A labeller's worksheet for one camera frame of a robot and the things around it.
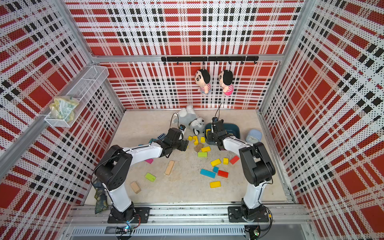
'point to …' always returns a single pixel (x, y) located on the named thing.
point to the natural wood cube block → (135, 187)
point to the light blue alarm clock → (254, 136)
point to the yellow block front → (216, 184)
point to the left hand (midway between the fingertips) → (184, 139)
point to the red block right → (234, 160)
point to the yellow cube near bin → (202, 139)
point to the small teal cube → (215, 169)
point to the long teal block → (208, 173)
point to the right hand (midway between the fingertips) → (213, 132)
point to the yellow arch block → (196, 142)
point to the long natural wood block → (169, 167)
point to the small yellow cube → (190, 138)
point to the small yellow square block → (225, 161)
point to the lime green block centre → (202, 154)
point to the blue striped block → (161, 136)
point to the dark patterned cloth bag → (100, 196)
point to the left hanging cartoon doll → (202, 79)
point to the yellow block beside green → (206, 149)
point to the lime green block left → (150, 177)
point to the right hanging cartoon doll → (225, 79)
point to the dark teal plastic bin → (232, 129)
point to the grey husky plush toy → (188, 116)
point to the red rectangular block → (222, 173)
